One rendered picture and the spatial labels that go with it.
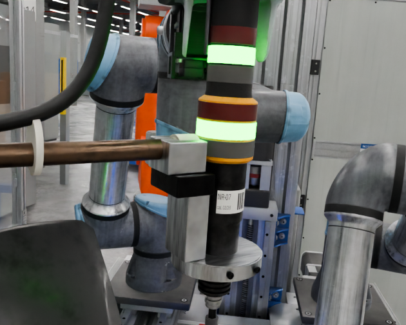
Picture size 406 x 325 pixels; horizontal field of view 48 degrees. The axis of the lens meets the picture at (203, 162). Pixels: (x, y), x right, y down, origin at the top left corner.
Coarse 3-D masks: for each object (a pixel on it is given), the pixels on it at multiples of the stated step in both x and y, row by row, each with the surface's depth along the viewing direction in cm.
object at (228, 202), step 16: (224, 176) 32; (240, 176) 33; (224, 192) 33; (240, 192) 33; (224, 208) 33; (240, 208) 34; (208, 224) 33; (224, 224) 33; (208, 240) 34; (224, 240) 34; (208, 288) 35; (224, 288) 35
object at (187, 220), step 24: (168, 144) 30; (192, 144) 30; (168, 168) 30; (192, 168) 31; (168, 192) 31; (192, 192) 31; (168, 216) 34; (192, 216) 32; (168, 240) 34; (192, 240) 32; (240, 240) 37; (192, 264) 32; (216, 264) 32; (240, 264) 32
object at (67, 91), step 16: (112, 0) 27; (112, 16) 27; (96, 32) 27; (96, 48) 27; (96, 64) 27; (80, 80) 27; (64, 96) 26; (80, 96) 27; (16, 112) 25; (32, 112) 26; (48, 112) 26; (0, 128) 25; (16, 128) 25; (32, 128) 26; (32, 144) 26
